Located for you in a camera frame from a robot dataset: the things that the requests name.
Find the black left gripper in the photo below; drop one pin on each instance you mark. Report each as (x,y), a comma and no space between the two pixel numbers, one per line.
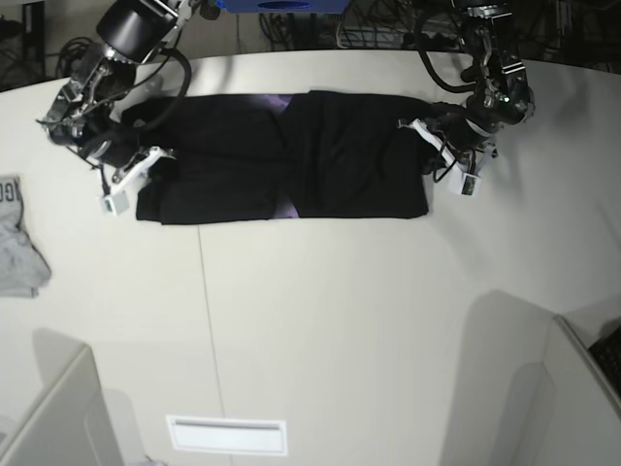
(450,121)

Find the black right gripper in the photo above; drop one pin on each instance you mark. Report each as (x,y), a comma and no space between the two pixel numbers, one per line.
(117,145)

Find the black T-shirt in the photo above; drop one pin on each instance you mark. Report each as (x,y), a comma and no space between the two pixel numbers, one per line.
(319,154)

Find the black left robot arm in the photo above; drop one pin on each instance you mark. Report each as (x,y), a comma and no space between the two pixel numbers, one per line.
(496,83)

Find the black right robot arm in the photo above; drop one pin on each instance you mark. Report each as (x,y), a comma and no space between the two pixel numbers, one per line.
(132,34)

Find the black power strip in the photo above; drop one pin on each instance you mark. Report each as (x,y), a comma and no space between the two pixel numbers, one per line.
(432,42)

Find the grey folded garment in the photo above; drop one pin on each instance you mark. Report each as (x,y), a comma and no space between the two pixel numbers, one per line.
(24,271)

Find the blue box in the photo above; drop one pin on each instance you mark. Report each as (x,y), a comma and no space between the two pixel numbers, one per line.
(283,6)

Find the black keyboard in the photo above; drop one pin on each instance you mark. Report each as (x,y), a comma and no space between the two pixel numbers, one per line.
(606,353)

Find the white label plate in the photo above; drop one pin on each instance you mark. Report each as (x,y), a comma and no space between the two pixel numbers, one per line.
(228,436)

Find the white partition panel left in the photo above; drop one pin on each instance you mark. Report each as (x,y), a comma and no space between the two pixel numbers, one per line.
(68,423)

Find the white partition panel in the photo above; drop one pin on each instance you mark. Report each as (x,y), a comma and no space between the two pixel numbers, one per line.
(68,423)
(567,413)

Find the white partition panel right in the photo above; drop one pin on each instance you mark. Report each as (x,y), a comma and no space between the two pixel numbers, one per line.
(567,413)

